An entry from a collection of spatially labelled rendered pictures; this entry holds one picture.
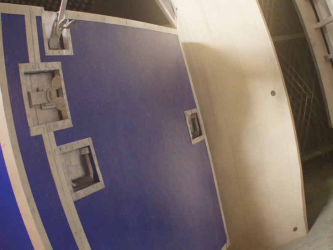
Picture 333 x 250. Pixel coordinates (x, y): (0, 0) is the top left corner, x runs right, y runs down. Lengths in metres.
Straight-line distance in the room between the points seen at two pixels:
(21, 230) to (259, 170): 1.46
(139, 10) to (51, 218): 1.14
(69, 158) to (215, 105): 1.16
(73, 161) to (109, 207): 0.13
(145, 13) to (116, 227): 0.98
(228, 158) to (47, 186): 1.32
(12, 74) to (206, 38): 1.37
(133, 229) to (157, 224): 0.15
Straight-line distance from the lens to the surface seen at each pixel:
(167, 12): 1.81
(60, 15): 1.01
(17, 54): 0.86
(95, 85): 1.13
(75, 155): 1.01
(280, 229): 2.19
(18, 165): 0.79
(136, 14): 1.86
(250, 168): 2.11
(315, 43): 3.62
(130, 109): 1.28
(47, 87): 0.96
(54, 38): 1.02
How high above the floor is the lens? 0.69
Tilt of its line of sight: 1 degrees down
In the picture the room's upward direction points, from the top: 14 degrees counter-clockwise
